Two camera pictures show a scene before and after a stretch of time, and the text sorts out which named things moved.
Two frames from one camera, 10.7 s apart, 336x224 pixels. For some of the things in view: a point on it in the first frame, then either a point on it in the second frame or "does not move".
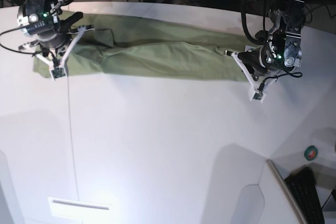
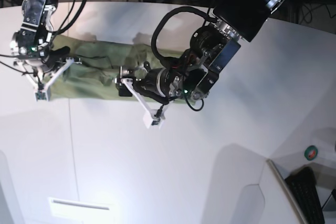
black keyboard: (302, 184) does not move
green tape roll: (311, 152) does not move
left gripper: (51, 32) to (31, 48)
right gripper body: (257, 60) to (159, 84)
